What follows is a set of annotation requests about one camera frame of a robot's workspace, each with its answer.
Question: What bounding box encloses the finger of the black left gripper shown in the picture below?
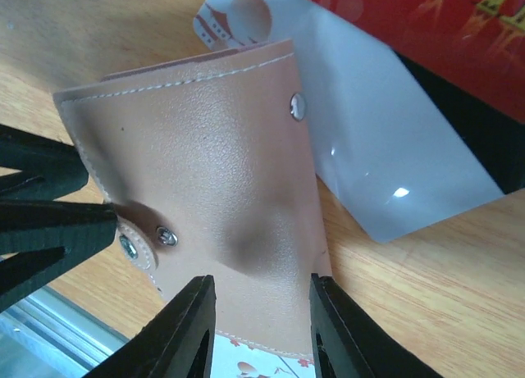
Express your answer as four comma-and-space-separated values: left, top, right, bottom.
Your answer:
1, 200, 117, 311
1, 125, 89, 201

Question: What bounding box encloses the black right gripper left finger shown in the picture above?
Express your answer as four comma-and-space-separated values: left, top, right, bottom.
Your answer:
86, 275, 216, 378

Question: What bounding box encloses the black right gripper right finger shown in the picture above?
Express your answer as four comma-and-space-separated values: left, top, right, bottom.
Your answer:
309, 274, 440, 378

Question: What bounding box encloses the pink leather card holder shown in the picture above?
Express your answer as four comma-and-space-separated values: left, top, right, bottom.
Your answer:
53, 40, 331, 358

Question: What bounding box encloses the white card pile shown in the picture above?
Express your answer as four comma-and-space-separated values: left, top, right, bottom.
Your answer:
210, 330, 316, 378

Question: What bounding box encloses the white VIP card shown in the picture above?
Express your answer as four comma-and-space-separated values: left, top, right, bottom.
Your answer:
194, 0, 524, 242

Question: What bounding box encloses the red VIP card near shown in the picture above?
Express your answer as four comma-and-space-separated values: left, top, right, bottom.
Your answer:
309, 0, 524, 122

